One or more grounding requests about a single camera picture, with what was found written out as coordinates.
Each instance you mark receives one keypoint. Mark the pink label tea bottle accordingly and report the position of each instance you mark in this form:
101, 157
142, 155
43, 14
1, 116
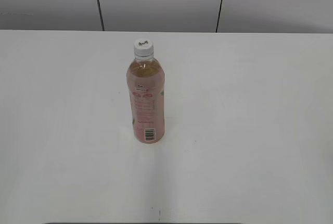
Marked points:
145, 80

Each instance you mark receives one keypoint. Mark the white bottle cap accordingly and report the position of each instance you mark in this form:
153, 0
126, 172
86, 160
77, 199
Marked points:
143, 47

